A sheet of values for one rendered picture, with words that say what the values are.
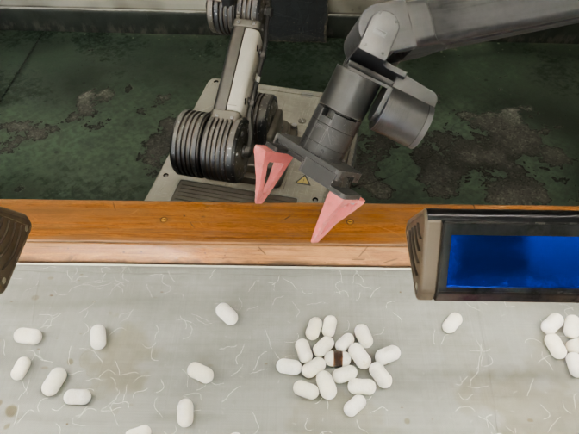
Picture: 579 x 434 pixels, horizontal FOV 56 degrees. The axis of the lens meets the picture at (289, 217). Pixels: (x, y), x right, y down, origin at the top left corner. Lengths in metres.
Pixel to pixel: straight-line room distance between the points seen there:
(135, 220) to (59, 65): 1.93
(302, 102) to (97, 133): 1.02
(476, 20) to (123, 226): 0.59
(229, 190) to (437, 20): 0.77
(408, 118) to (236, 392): 0.41
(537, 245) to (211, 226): 0.54
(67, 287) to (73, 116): 1.62
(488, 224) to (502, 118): 2.00
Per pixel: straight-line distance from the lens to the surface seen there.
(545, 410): 0.82
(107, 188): 2.10
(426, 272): 0.46
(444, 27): 0.70
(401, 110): 0.65
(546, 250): 0.49
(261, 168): 0.69
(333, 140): 0.65
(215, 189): 1.34
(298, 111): 1.55
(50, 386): 0.80
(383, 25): 0.66
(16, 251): 0.54
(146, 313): 0.84
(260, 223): 0.88
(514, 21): 0.76
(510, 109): 2.51
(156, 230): 0.89
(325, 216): 0.64
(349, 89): 0.64
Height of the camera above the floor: 1.44
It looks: 49 degrees down
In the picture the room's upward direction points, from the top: straight up
